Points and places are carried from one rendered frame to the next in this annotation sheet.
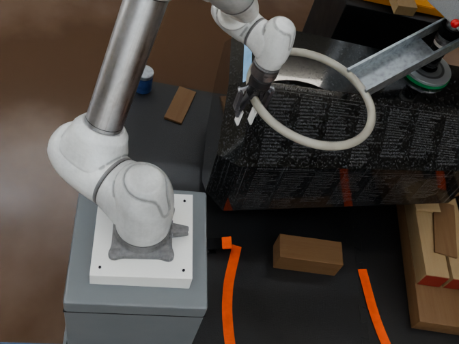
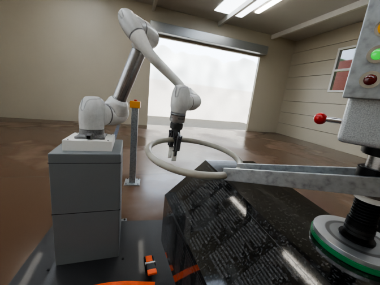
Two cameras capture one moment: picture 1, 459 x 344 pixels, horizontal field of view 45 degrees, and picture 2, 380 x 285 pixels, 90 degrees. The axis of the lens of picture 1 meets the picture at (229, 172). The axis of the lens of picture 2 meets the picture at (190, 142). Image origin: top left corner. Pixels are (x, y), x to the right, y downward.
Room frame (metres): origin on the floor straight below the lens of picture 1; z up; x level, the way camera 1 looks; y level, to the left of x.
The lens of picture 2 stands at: (1.42, -1.11, 1.20)
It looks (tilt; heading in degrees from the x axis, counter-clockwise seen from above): 13 degrees down; 89
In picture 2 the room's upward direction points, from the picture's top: 6 degrees clockwise
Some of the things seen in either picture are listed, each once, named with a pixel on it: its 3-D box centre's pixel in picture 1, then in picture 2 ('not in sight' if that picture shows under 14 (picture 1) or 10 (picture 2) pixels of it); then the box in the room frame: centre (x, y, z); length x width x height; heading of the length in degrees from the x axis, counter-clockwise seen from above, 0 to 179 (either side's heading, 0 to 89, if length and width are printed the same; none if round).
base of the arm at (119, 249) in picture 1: (149, 228); (91, 133); (0.78, 0.16, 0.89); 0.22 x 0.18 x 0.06; 108
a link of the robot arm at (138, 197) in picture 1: (141, 199); (93, 112); (0.77, 0.20, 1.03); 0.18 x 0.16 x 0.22; 69
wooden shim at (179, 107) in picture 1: (180, 104); not in sight; (2.03, 0.37, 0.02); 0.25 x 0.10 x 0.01; 179
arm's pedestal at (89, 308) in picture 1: (133, 295); (93, 196); (0.77, 0.18, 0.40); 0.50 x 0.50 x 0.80; 17
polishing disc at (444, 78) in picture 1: (426, 66); (355, 238); (1.94, -0.63, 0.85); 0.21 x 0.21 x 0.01
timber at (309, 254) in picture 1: (307, 254); not in sight; (1.36, -0.47, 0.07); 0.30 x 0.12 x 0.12; 103
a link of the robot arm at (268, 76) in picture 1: (265, 68); (177, 117); (1.36, 0.00, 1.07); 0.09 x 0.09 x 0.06
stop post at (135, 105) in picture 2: not in sight; (133, 143); (0.75, 1.27, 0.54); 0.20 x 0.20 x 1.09; 12
